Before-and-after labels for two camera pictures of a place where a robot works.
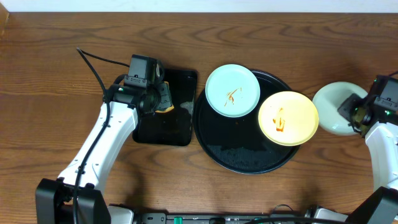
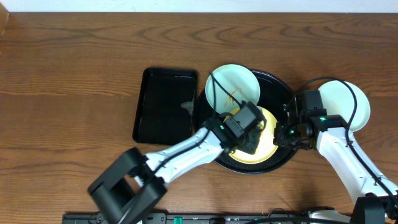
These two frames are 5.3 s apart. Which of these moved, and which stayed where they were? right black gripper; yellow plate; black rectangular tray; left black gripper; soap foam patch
Moved: yellow plate; left black gripper; right black gripper
Stayed: black rectangular tray; soap foam patch
